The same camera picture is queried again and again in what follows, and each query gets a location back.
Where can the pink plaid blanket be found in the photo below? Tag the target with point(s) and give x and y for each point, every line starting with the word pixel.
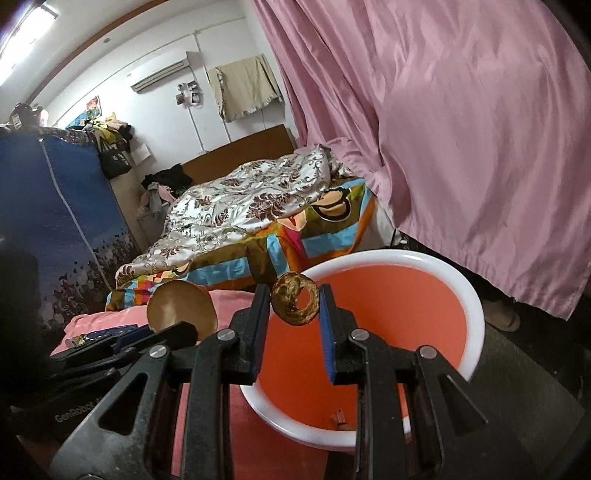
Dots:
pixel 111 321

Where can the ceiling light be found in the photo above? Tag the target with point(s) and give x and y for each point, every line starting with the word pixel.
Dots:
pixel 32 18

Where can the blue printed fabric wardrobe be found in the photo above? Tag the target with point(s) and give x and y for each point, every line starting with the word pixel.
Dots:
pixel 55 207

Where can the colourful cartoon bed sheet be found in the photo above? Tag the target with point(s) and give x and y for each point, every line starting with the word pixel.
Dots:
pixel 332 240

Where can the floral satin quilt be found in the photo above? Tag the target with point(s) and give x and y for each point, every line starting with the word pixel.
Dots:
pixel 231 203

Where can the clothes heap on wardrobe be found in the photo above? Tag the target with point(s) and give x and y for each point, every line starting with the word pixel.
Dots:
pixel 108 129

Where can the pile of clothes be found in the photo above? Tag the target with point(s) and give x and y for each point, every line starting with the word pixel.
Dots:
pixel 168 177

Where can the white air conditioner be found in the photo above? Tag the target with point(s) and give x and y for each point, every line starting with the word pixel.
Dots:
pixel 159 76

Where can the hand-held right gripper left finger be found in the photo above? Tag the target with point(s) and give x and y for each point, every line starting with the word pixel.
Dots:
pixel 261 332

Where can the wall poster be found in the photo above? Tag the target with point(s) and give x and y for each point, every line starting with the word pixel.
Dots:
pixel 90 108

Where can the wooden headboard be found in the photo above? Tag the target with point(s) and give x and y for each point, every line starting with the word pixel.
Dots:
pixel 240 150

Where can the black hanging bag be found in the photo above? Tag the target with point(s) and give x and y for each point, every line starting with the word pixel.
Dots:
pixel 113 161

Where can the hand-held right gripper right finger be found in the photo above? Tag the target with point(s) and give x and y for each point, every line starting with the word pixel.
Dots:
pixel 328 341

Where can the brown paper cup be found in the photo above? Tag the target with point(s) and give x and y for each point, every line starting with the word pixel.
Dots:
pixel 180 309

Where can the white paper note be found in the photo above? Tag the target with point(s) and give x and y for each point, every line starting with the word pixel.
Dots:
pixel 142 153

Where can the beige hanging towel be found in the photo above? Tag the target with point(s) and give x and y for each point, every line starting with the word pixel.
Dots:
pixel 244 87

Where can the pink curtain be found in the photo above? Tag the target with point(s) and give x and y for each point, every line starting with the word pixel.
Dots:
pixel 438 138

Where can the orange bin with white rim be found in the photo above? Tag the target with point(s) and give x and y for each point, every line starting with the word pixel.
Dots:
pixel 415 314

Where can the beige cabinet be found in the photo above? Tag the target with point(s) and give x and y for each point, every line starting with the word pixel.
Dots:
pixel 127 207

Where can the beige slipper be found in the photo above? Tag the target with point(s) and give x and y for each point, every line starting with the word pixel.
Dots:
pixel 501 316

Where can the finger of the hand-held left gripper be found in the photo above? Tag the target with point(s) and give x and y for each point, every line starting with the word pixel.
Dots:
pixel 87 354
pixel 157 334

